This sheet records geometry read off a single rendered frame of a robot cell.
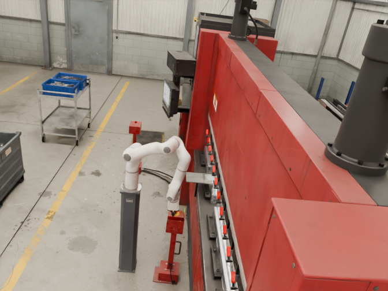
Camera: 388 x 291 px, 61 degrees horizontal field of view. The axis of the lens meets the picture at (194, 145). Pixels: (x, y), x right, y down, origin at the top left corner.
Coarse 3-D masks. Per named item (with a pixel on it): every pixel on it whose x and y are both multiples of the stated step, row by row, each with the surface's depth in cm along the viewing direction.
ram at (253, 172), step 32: (224, 64) 310; (224, 96) 293; (224, 128) 278; (256, 128) 179; (224, 160) 264; (256, 160) 173; (224, 192) 252; (256, 192) 168; (288, 192) 127; (256, 224) 163
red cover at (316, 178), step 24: (240, 72) 226; (264, 96) 164; (264, 120) 160; (288, 120) 136; (288, 144) 127; (312, 144) 117; (288, 168) 125; (312, 168) 105; (336, 168) 102; (312, 192) 103; (336, 192) 90; (360, 192) 91
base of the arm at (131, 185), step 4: (128, 176) 293; (132, 176) 292; (136, 176) 295; (128, 180) 294; (132, 180) 294; (136, 180) 297; (124, 184) 301; (128, 184) 296; (132, 184) 296; (136, 184) 299; (140, 184) 308; (124, 188) 299; (128, 188) 298; (132, 188) 298; (136, 188) 302; (140, 188) 303; (128, 192) 296; (132, 192) 296
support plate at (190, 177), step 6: (186, 174) 336; (192, 174) 338; (198, 174) 339; (204, 174) 341; (210, 174) 342; (186, 180) 326; (192, 180) 328; (198, 180) 329; (204, 180) 331; (210, 180) 332
